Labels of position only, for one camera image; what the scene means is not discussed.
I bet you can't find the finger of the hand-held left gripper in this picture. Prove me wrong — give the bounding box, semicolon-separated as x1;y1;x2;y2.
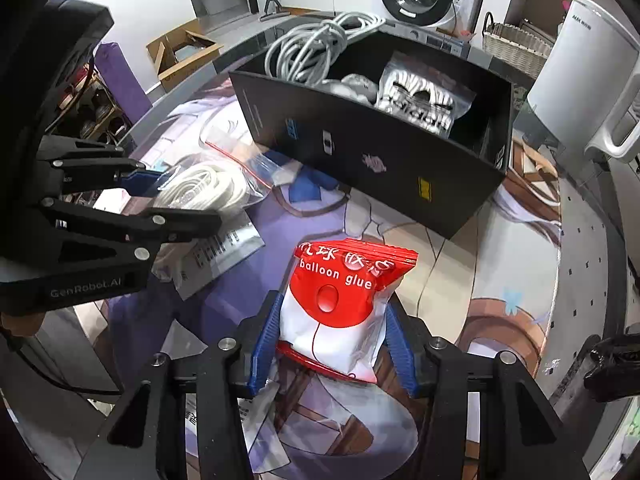
37;198;224;282
36;135;167;197

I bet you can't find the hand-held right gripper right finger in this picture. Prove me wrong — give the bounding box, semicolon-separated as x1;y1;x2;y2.
384;302;592;480

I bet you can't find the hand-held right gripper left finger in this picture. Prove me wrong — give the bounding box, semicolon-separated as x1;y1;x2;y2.
75;290;287;480

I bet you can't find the bagged white cable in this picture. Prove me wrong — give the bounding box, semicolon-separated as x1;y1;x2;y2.
149;152;282;283

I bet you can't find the red and white glue packet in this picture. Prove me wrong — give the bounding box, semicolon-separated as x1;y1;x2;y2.
276;240;419;382

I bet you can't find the black cardboard box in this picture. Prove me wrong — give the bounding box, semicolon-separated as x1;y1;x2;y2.
228;29;516;241

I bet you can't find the white cable coil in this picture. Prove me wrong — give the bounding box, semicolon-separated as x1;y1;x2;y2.
263;11;387;87

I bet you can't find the silver zip bag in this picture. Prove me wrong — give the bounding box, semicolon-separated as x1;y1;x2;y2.
374;50;477;137

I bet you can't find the white printed card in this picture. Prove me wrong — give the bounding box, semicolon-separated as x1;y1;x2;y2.
172;209;266;302

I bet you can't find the shoe rack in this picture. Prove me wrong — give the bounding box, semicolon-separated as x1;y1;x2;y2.
54;69;137;152

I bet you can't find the clear plastic package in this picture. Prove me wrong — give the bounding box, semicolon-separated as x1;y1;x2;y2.
184;379;292;477

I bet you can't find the purple mat bag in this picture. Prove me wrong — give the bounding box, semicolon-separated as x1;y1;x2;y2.
94;42;154;124

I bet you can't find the empty clear zip bag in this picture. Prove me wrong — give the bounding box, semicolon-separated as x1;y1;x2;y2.
199;121;253;153

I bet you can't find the printed anime desk mat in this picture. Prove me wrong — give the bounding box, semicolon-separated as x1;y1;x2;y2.
75;94;565;480

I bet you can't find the brown cardboard box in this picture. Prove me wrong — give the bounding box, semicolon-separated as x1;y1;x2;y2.
146;17;225;92

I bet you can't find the black object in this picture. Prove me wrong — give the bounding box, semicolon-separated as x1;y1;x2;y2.
582;332;640;404

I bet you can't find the wicker laundry basket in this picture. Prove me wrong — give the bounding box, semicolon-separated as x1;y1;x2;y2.
482;11;554;79

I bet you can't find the white electric kettle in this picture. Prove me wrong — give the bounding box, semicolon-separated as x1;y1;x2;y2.
525;0;640;164

